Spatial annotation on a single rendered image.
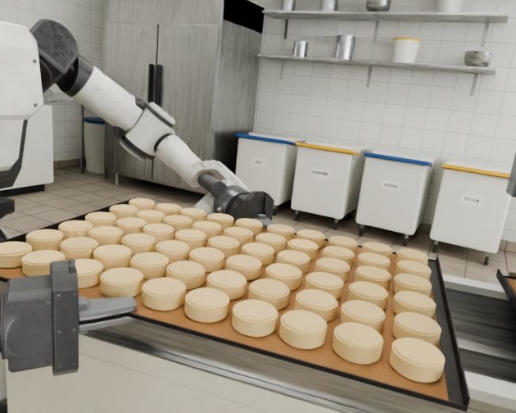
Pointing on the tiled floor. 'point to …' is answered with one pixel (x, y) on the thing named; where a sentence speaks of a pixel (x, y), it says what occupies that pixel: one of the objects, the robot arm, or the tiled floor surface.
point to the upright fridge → (185, 76)
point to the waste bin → (94, 143)
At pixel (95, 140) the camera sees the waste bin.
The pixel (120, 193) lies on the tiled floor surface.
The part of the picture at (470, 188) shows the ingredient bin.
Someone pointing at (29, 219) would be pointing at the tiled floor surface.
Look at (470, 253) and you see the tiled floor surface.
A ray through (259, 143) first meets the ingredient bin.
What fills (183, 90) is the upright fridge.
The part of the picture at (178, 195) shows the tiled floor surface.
